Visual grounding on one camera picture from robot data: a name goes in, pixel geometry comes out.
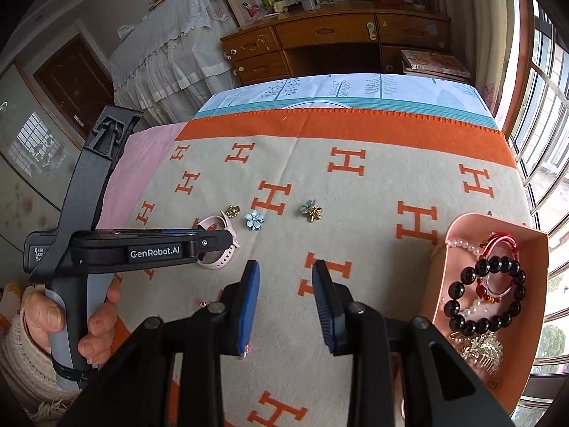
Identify black bead bracelet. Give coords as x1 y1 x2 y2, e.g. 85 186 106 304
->
443 255 527 336

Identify white pearl bracelet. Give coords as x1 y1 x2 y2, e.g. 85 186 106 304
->
447 238 486 256

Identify blue gold flower brooch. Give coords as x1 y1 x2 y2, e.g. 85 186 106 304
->
301 199 323 222

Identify orange patterned blanket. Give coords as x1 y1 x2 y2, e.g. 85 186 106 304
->
95 107 534 427

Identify pink red cord bracelet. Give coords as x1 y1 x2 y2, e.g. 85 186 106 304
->
475 231 521 305

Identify window with dark grille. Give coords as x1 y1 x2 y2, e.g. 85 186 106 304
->
507 0 569 427

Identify pink box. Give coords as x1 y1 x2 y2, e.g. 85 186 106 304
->
420 213 549 414

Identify wooden desk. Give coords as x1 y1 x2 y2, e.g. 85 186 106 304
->
220 2 452 86

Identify pink bed sheet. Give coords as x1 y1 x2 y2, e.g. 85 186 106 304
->
95 121 190 232

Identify blue printed bed sheet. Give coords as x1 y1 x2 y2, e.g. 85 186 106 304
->
192 72 498 131

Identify person's left forearm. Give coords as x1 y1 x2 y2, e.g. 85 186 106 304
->
0 309 85 421

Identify beige curtain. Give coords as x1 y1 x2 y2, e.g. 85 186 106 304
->
445 0 519 138

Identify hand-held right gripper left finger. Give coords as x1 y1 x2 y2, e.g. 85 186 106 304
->
58 259 261 427

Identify person's left hand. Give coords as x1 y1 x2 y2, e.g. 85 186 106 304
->
20 281 122 365

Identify pearl necklace with pendant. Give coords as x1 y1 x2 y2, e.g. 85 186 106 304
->
460 299 487 321

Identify white lace cover cloth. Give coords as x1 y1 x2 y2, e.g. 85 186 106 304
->
109 0 243 125

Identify brown wooden door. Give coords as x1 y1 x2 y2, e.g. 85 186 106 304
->
33 33 116 141

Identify stack of large books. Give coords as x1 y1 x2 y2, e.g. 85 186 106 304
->
400 49 472 83

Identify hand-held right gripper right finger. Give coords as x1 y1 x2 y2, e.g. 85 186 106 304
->
311 260 523 427

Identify silver leaf hair comb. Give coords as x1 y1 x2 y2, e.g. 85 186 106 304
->
449 331 504 374

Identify pink watch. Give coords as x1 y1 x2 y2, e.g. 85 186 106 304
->
196 215 241 270

